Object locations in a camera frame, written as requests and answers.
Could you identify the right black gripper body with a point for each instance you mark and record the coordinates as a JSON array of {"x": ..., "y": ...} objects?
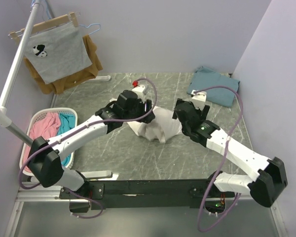
[{"x": 204, "y": 113}]

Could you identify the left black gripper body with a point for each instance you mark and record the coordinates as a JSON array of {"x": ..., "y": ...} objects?
[{"x": 138, "y": 110}]

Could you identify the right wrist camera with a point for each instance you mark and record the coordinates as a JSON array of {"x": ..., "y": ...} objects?
[{"x": 199, "y": 99}]

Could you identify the white clothes rack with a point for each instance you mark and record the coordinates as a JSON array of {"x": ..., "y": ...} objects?
[{"x": 5, "y": 121}]

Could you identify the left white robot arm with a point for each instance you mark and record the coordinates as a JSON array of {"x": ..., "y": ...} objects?
[{"x": 46, "y": 155}]

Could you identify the wooden clip hanger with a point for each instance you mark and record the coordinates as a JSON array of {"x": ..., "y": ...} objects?
[{"x": 47, "y": 25}]

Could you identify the brown garment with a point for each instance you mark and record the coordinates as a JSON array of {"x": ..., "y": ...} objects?
[{"x": 59, "y": 86}]

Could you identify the pink garment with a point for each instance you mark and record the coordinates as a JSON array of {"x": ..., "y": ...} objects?
[{"x": 46, "y": 126}]

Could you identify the black base beam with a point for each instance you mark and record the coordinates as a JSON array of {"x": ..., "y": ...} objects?
[{"x": 146, "y": 193}]

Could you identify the aluminium rail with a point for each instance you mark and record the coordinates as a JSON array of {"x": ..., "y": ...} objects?
[{"x": 54, "y": 193}]

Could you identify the teal garment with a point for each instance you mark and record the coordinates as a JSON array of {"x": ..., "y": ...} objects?
[{"x": 67, "y": 123}]

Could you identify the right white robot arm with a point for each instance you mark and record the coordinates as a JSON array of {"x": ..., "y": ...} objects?
[{"x": 264, "y": 178}]

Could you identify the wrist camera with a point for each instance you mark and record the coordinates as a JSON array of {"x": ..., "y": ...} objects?
[
  {"x": 199, "y": 99},
  {"x": 140, "y": 89}
]

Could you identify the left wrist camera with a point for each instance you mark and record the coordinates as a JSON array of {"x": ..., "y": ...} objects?
[{"x": 140, "y": 89}]

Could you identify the white coca-cola t-shirt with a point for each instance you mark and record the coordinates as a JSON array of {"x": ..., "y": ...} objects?
[{"x": 162, "y": 128}]

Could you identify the grey panda t-shirt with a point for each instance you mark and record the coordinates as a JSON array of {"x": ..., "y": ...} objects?
[{"x": 57, "y": 53}]

